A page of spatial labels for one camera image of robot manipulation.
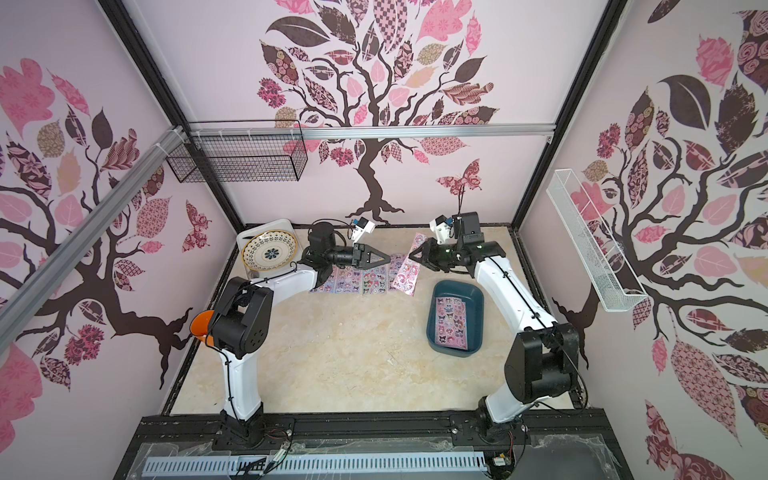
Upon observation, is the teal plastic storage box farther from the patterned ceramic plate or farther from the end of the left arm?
the patterned ceramic plate

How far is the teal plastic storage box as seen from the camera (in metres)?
0.88

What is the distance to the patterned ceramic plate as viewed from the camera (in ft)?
3.58

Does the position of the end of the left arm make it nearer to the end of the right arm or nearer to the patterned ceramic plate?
the end of the right arm

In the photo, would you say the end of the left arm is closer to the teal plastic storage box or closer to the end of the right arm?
the end of the right arm

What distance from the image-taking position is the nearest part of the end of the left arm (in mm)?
788
